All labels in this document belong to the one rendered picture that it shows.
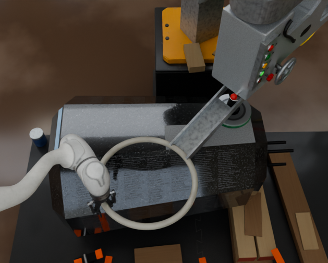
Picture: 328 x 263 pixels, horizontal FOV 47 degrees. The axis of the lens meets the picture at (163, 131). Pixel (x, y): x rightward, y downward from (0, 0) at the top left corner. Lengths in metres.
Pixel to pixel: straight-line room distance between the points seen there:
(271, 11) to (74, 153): 0.92
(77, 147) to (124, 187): 0.57
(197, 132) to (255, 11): 0.73
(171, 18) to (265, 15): 1.32
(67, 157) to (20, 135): 1.70
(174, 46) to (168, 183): 0.94
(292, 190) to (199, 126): 1.15
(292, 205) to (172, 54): 1.33
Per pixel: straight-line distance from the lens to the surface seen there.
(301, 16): 1.86
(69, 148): 1.54
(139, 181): 2.03
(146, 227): 1.69
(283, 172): 2.91
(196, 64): 2.35
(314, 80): 3.59
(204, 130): 1.92
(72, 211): 2.13
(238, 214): 2.58
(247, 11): 1.47
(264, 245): 2.56
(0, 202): 1.28
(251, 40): 1.57
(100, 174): 1.46
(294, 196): 2.85
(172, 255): 2.52
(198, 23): 2.40
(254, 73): 1.64
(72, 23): 3.92
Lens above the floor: 2.59
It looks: 59 degrees down
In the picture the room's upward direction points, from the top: straight up
